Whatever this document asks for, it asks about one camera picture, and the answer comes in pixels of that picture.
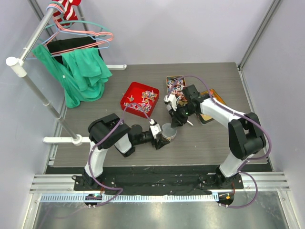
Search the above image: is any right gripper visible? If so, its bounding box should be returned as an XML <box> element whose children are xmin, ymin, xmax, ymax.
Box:
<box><xmin>169</xmin><ymin>103</ymin><xmax>197</xmax><ymax>128</ymax></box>

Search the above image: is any clear plastic round jar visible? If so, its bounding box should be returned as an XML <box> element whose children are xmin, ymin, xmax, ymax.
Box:
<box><xmin>162</xmin><ymin>134</ymin><xmax>176</xmax><ymax>143</ymax></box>

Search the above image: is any white round jar lid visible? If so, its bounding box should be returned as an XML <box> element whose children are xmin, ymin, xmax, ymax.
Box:
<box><xmin>162</xmin><ymin>123</ymin><xmax>177</xmax><ymax>138</ymax></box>

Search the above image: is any red square candy box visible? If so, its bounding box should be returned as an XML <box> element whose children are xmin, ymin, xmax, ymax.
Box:
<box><xmin>120</xmin><ymin>82</ymin><xmax>160</xmax><ymax>118</ymax></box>

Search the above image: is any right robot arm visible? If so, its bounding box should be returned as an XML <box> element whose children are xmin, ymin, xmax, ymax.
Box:
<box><xmin>164</xmin><ymin>85</ymin><xmax>266</xmax><ymax>188</ymax></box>

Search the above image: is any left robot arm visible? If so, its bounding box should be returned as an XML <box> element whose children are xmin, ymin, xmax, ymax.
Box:
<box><xmin>83</xmin><ymin>113</ymin><xmax>170</xmax><ymax>190</ymax></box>

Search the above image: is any gold rectangular tin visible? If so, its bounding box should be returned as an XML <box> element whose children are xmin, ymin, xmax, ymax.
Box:
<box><xmin>166</xmin><ymin>76</ymin><xmax>187</xmax><ymax>102</ymax></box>

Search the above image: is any white rack foot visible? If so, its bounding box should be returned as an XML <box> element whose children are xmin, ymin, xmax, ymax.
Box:
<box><xmin>106</xmin><ymin>64</ymin><xmax>127</xmax><ymax>71</ymax></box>

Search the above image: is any green cloth garment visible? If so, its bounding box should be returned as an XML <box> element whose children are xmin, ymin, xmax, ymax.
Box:
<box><xmin>33</xmin><ymin>45</ymin><xmax>112</xmax><ymax>108</ymax></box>

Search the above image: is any white flat bar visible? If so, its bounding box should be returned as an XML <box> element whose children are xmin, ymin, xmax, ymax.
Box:
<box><xmin>43</xmin><ymin>134</ymin><xmax>91</xmax><ymax>146</ymax></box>

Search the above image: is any black garment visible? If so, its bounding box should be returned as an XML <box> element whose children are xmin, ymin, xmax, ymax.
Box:
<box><xmin>47</xmin><ymin>36</ymin><xmax>97</xmax><ymax>53</ymax></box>

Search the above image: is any pink clothes hanger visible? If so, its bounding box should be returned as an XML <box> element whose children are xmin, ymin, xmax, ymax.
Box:
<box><xmin>43</xmin><ymin>0</ymin><xmax>114</xmax><ymax>56</ymax></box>

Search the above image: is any red white striped garment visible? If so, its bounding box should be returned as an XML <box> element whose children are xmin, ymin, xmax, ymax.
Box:
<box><xmin>53</xmin><ymin>0</ymin><xmax>81</xmax><ymax>22</ymax></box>

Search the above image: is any green clothes hanger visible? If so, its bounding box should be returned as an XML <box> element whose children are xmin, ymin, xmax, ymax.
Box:
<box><xmin>44</xmin><ymin>20</ymin><xmax>113</xmax><ymax>37</ymax></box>

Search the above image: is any metal clothes rack pole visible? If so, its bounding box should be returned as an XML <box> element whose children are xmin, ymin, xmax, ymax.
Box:
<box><xmin>5</xmin><ymin>0</ymin><xmax>83</xmax><ymax>146</ymax></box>

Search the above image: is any blue clothes hanger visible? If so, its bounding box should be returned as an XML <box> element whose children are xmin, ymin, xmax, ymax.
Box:
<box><xmin>25</xmin><ymin>5</ymin><xmax>111</xmax><ymax>60</ymax></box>

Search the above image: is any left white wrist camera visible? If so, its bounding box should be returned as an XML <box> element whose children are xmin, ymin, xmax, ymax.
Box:
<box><xmin>149</xmin><ymin>119</ymin><xmax>162</xmax><ymax>139</ymax></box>

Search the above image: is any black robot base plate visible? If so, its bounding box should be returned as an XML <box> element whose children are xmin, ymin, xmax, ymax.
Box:
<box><xmin>45</xmin><ymin>164</ymin><xmax>272</xmax><ymax>191</ymax></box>

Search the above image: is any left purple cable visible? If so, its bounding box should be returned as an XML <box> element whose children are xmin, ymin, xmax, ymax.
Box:
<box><xmin>88</xmin><ymin>103</ymin><xmax>153</xmax><ymax>207</ymax></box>

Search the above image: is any purple cable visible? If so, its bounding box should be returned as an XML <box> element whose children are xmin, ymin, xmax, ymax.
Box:
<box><xmin>166</xmin><ymin>75</ymin><xmax>272</xmax><ymax>208</ymax></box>
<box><xmin>88</xmin><ymin>103</ymin><xmax>153</xmax><ymax>207</ymax></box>

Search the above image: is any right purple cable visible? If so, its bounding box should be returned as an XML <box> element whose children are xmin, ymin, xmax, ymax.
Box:
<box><xmin>166</xmin><ymin>75</ymin><xmax>272</xmax><ymax>208</ymax></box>

